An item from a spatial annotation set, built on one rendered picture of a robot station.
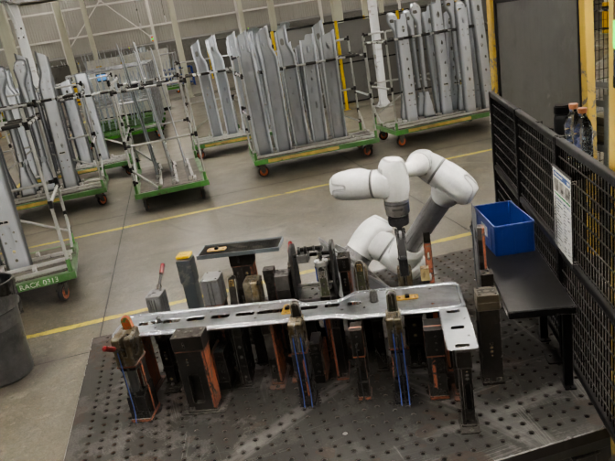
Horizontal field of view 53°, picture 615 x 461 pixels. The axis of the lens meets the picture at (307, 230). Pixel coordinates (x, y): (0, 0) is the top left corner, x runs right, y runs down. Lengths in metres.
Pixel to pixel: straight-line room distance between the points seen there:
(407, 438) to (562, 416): 0.51
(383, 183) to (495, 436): 0.91
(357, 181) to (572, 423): 1.06
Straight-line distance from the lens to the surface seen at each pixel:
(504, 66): 5.26
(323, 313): 2.35
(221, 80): 11.92
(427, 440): 2.16
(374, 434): 2.20
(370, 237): 3.14
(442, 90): 10.42
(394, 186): 2.18
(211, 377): 2.42
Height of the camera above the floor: 2.03
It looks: 18 degrees down
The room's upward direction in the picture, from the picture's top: 9 degrees counter-clockwise
